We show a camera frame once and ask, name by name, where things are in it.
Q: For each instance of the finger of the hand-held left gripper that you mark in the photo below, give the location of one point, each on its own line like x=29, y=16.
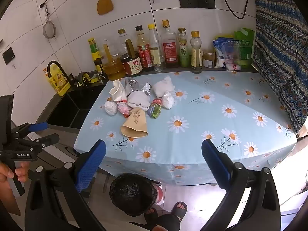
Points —
x=48, y=140
x=38, y=126

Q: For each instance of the person's left forearm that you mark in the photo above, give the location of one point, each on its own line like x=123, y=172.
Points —
x=8, y=199

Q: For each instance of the white tissue ball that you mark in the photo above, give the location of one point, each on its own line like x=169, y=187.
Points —
x=110, y=107
x=167, y=100

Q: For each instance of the metal mesh strainer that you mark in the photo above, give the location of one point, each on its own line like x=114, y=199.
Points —
x=49, y=30

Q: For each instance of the black and yellow striped cloth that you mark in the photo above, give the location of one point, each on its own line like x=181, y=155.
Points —
x=83, y=79

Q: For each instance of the large white tissue wad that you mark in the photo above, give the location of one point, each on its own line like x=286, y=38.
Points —
x=163, y=86

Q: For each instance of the blue patterned cloth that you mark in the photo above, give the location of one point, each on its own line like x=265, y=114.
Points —
x=279, y=43

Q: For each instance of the bin with black bag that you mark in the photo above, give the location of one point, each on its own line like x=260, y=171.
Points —
x=133, y=193

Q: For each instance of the black faucet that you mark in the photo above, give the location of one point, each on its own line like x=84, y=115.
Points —
x=59, y=65

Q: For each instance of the yellow detergent bottle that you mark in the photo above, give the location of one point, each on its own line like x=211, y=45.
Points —
x=57, y=81

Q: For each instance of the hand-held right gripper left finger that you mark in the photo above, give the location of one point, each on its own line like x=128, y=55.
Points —
x=91, y=166

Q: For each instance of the person's right foot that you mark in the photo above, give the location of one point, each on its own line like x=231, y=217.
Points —
x=178, y=209

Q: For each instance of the dark soy sauce jug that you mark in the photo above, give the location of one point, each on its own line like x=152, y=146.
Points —
x=131, y=65

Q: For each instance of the small white pink packet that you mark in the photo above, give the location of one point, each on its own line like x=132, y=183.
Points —
x=233, y=67

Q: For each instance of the brown paper cup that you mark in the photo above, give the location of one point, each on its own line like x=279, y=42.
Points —
x=134, y=126

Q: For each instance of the green bottle with yellow label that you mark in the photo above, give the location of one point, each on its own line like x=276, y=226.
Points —
x=95, y=53

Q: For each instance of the green pepper oil bottle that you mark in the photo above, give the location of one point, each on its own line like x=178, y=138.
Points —
x=184, y=51

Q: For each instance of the green and red snack wrapper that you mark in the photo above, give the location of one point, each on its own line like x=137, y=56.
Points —
x=155, y=108

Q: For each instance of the black double wall socket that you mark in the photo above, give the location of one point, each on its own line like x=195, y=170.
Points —
x=196, y=0

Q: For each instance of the small bottle with yellow cap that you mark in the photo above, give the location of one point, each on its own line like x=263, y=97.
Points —
x=196, y=54

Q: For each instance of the clear bottle with gold cap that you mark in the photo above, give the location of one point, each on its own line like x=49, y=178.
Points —
x=122, y=41

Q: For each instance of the plastic wrapped bottle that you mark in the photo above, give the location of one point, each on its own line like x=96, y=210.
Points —
x=223, y=53

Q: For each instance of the black wall switch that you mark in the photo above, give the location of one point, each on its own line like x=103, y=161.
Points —
x=8, y=55

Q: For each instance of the grey white tissue wad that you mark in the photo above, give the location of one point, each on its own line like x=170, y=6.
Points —
x=138, y=101

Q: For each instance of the person's foot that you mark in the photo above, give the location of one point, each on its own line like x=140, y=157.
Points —
x=178, y=209
x=150, y=216

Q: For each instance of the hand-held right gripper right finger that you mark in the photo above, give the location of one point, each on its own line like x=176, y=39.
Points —
x=216, y=163

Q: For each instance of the cream paper pouch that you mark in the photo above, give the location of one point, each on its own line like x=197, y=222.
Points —
x=118, y=91

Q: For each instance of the black sink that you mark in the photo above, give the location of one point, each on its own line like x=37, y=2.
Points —
x=69, y=108

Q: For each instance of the blue daisy tablecloth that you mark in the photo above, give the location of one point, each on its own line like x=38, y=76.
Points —
x=204, y=115

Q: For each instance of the green bag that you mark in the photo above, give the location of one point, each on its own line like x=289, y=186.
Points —
x=245, y=47

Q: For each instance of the red and white candy wrapper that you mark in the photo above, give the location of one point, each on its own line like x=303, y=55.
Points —
x=122, y=107

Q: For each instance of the silver candy wrapper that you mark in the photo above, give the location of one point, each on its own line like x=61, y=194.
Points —
x=146, y=89

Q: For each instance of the large cooking oil jug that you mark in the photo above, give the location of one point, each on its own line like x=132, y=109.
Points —
x=113, y=66

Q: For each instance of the clear bottle with red label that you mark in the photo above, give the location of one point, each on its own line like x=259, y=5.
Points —
x=169, y=49

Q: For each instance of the yellow green sponge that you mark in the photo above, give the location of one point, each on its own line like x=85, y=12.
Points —
x=95, y=78

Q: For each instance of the person's left hand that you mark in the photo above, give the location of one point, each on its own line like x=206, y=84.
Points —
x=22, y=170

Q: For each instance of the clear vinegar bottle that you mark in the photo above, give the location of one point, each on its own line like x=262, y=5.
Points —
x=156, y=53

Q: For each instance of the small glass jar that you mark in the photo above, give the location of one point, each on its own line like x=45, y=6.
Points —
x=208, y=58

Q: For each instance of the red label soy sauce bottle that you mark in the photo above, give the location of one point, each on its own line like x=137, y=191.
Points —
x=144, y=53

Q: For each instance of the metal soap pump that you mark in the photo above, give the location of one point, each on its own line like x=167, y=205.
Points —
x=101, y=76

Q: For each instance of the person's left foot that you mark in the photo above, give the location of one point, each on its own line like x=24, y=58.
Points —
x=150, y=216

